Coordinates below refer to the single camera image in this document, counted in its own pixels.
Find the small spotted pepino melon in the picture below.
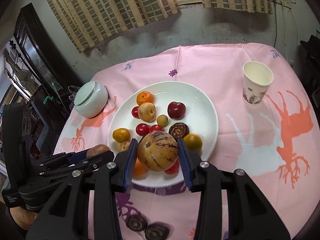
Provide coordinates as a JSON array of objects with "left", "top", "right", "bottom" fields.
[{"left": 118, "top": 140, "right": 131, "bottom": 152}]

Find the small orange mandarin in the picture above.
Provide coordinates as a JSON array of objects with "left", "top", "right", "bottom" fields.
[{"left": 133, "top": 159, "right": 149, "bottom": 176}]

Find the green yellow tomato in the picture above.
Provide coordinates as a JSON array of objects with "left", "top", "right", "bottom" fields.
[{"left": 183, "top": 133, "right": 203, "bottom": 153}]

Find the brown round fruit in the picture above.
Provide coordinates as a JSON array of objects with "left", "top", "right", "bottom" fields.
[{"left": 86, "top": 144, "right": 110, "bottom": 158}]

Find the orange yellow tomato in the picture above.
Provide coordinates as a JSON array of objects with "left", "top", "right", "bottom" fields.
[{"left": 112, "top": 128, "right": 131, "bottom": 144}]

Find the striped pepino melon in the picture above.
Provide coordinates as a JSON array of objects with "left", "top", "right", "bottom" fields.
[{"left": 137, "top": 131, "right": 178, "bottom": 172}]

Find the hidden red cherry tomato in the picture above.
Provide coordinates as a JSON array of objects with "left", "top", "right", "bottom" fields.
[{"left": 136, "top": 123, "right": 150, "bottom": 137}]

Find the dark purple fruit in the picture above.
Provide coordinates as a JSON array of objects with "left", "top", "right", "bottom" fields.
[
  {"left": 144, "top": 223, "right": 170, "bottom": 240},
  {"left": 125, "top": 214, "right": 148, "bottom": 232},
  {"left": 168, "top": 122, "right": 190, "bottom": 141}
]

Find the small red cherry tomato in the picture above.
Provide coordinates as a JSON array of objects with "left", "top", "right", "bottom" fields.
[{"left": 149, "top": 125, "right": 164, "bottom": 132}]

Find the small tan longan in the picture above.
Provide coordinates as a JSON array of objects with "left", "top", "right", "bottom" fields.
[{"left": 157, "top": 114, "right": 169, "bottom": 127}]

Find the large orange mandarin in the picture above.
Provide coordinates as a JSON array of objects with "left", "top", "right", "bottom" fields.
[{"left": 136, "top": 91, "right": 154, "bottom": 106}]

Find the person's left hand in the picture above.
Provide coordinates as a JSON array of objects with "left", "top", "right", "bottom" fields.
[{"left": 9, "top": 206, "right": 39, "bottom": 230}]

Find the white oval plate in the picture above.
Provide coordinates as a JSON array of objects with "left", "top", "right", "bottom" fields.
[{"left": 107, "top": 80, "right": 219, "bottom": 189}]

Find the pale green lidded jar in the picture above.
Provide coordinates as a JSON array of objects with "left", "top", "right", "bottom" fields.
[{"left": 74, "top": 81, "right": 108, "bottom": 118}]

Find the dark wooden cabinet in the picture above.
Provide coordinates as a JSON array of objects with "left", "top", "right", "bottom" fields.
[{"left": 14, "top": 3, "right": 82, "bottom": 92}]

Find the white paper cup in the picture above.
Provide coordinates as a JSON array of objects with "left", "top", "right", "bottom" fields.
[{"left": 242, "top": 61, "right": 274, "bottom": 105}]

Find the left checked curtain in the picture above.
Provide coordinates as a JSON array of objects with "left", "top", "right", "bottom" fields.
[{"left": 47, "top": 0, "right": 180, "bottom": 53}]

